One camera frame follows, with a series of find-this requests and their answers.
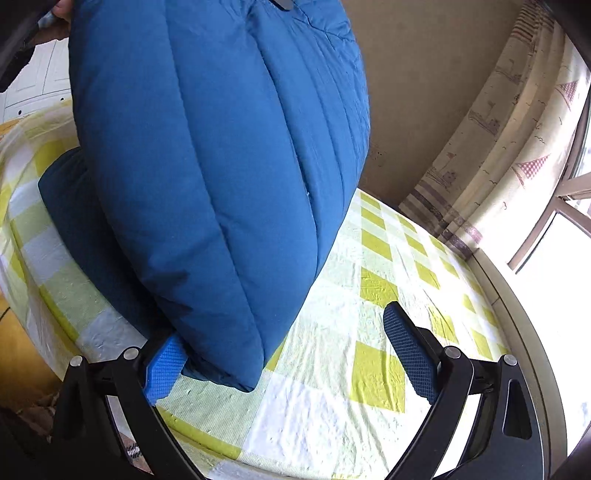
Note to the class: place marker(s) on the yellow checkered bedsheet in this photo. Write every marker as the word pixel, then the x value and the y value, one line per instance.
pixel 369 369

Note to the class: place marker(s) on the printed striped curtain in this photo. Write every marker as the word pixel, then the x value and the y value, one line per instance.
pixel 508 161

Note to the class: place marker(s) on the brown window frame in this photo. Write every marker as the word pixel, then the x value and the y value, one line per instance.
pixel 565 187

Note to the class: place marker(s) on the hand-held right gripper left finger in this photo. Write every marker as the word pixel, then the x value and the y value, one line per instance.
pixel 164 369

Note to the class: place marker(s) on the white wooden headboard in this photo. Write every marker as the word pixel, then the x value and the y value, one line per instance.
pixel 32 87

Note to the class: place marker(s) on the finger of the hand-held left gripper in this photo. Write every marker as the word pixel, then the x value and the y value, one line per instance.
pixel 286 3

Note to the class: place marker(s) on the blue puffer jacket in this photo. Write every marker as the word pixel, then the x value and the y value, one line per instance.
pixel 207 184

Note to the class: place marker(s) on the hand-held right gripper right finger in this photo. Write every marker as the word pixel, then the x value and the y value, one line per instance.
pixel 408 350

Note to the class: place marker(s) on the person's left hand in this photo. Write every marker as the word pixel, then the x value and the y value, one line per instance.
pixel 61 8

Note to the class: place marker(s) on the beige window ledge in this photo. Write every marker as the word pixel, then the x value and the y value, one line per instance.
pixel 531 332

